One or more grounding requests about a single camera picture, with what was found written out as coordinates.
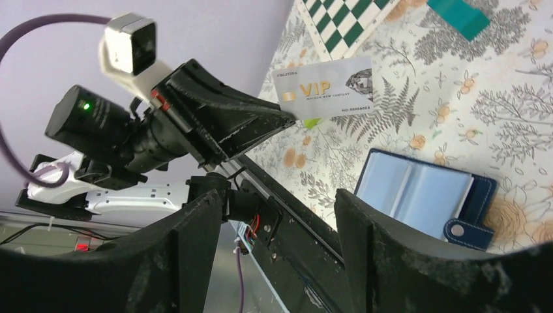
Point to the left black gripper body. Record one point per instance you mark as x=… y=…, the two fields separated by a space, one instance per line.
x=169 y=130

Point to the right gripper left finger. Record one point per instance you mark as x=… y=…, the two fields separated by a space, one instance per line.
x=164 y=267

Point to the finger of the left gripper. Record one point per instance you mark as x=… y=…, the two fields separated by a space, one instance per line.
x=236 y=132
x=212 y=101

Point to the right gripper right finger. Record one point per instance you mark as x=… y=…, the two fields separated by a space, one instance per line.
x=391 y=267

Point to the navy blue card holder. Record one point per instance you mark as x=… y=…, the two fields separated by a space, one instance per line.
x=442 y=202

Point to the silver VIP credit card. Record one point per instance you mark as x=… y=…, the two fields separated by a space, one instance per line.
x=328 y=89

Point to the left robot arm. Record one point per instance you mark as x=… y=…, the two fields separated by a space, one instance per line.
x=98 y=130

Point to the lime green block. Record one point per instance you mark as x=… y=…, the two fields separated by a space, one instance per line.
x=311 y=123

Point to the green white chessboard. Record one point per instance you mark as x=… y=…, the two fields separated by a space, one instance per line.
x=339 y=28

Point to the floral table mat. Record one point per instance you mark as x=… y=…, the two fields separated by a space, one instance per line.
x=483 y=106

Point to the teal block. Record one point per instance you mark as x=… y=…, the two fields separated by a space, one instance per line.
x=464 y=18

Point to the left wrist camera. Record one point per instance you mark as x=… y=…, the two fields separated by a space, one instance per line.
x=128 y=55

